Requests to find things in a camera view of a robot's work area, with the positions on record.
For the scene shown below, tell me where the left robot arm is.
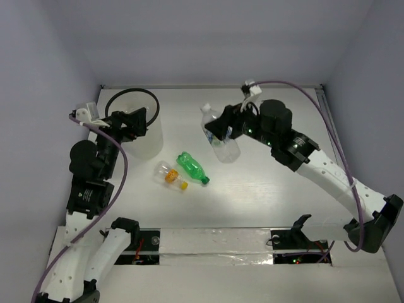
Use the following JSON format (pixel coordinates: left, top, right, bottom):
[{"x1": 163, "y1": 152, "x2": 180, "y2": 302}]
[{"x1": 31, "y1": 104, "x2": 149, "y2": 302}]

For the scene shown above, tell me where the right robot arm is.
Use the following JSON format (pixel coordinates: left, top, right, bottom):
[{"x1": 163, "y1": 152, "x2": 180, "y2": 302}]
[{"x1": 203, "y1": 99, "x2": 403, "y2": 253}]

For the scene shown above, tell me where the aluminium rail at table edge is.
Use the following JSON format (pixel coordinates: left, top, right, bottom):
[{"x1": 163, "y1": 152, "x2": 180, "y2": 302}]
[{"x1": 315, "y1": 85, "x2": 344, "y2": 167}]

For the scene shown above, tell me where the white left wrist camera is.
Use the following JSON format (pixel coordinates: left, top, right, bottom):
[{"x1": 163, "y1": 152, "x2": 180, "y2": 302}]
[{"x1": 69, "y1": 102, "x2": 110, "y2": 129}]

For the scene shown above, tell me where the green white label bottle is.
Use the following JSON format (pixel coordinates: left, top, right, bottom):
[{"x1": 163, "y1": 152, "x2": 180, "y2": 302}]
[{"x1": 201, "y1": 103, "x2": 241, "y2": 163}]

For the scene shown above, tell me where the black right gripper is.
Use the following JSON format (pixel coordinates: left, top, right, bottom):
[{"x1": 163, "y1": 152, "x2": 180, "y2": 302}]
[{"x1": 205, "y1": 97, "x2": 276, "y2": 147}]

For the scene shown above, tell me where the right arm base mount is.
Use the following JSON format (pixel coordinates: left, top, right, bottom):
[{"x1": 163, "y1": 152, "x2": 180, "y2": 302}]
[{"x1": 265, "y1": 214, "x2": 332, "y2": 264}]

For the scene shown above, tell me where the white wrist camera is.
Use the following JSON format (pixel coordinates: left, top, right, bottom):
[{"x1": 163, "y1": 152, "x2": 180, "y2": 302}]
[
  {"x1": 69, "y1": 102, "x2": 110, "y2": 129},
  {"x1": 241, "y1": 80, "x2": 262, "y2": 114}
]

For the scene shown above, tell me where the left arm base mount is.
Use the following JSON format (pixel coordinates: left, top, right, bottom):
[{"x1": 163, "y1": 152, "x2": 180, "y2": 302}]
[{"x1": 115, "y1": 229, "x2": 160, "y2": 266}]

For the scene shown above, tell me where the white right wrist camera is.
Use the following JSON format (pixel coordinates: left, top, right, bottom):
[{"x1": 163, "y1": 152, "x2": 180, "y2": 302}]
[{"x1": 241, "y1": 80, "x2": 262, "y2": 114}]

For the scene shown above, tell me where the white bin with black rim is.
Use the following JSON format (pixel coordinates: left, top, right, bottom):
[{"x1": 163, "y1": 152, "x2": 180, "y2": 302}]
[{"x1": 104, "y1": 88, "x2": 163, "y2": 160}]

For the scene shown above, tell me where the green plastic bottle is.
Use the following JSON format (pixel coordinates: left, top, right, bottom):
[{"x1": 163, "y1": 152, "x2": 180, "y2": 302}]
[{"x1": 176, "y1": 151, "x2": 210, "y2": 185}]

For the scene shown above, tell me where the orange label yellow cap bottle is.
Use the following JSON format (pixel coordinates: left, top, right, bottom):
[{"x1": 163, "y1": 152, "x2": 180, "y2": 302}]
[{"x1": 154, "y1": 161, "x2": 188, "y2": 191}]

